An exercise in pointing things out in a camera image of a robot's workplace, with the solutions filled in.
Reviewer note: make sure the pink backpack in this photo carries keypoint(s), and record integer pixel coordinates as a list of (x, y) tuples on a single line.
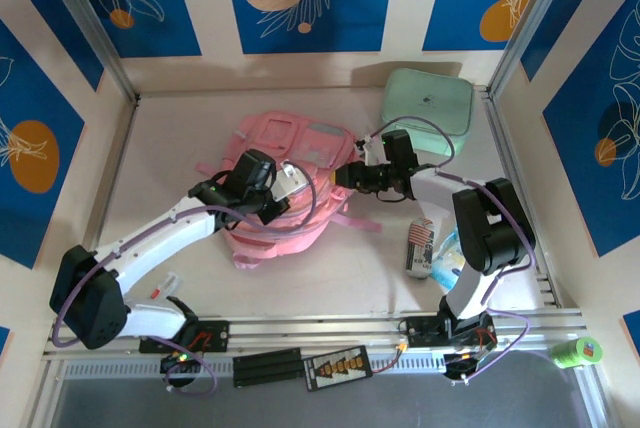
[(300, 228)]

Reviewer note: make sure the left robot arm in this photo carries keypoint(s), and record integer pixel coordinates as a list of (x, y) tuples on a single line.
[(160, 228)]

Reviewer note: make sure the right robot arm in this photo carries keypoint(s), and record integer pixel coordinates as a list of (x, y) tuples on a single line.
[(490, 233)]

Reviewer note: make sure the mint green zip case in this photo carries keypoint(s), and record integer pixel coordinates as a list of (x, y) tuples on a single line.
[(425, 98)]

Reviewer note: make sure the light blue tissue packet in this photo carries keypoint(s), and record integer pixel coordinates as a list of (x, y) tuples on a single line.
[(447, 263)]

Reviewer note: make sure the black board yellow connectors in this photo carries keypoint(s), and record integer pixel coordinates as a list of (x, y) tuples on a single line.
[(337, 368)]

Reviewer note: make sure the black ribbed power block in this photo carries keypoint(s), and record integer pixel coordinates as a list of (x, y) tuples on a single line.
[(267, 368)]

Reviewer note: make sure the black right controller board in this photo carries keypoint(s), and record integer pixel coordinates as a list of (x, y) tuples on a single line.
[(462, 365)]

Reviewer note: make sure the black controller board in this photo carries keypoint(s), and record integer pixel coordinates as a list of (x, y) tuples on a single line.
[(175, 363), (462, 365)]

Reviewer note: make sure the black left controller board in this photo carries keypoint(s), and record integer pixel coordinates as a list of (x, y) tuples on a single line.
[(175, 363)]

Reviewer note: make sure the green tape roll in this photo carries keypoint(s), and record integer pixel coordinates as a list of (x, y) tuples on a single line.
[(575, 353)]

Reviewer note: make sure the aluminium side rail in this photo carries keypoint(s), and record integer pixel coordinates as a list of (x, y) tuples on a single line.
[(505, 148)]

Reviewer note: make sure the aluminium table rail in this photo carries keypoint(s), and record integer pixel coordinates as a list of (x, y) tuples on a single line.
[(310, 328)]

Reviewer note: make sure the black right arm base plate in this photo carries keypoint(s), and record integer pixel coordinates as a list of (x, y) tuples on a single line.
[(425, 333)]

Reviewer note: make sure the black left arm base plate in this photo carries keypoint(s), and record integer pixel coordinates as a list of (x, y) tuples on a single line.
[(215, 335)]

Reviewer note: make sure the aluminium frame post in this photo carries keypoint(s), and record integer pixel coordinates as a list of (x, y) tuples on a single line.
[(530, 13), (95, 28)]

